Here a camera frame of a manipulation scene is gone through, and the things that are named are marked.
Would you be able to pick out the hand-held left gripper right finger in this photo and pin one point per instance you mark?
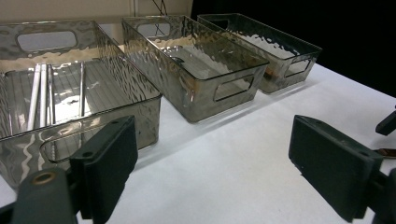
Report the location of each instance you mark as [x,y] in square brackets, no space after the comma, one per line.
[333,168]

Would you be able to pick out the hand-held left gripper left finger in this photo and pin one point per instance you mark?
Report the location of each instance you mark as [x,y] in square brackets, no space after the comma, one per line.
[106,168]

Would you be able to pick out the clear grey plastic bin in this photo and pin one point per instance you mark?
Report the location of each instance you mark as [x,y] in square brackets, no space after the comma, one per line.
[186,93]
[124,84]
[280,46]

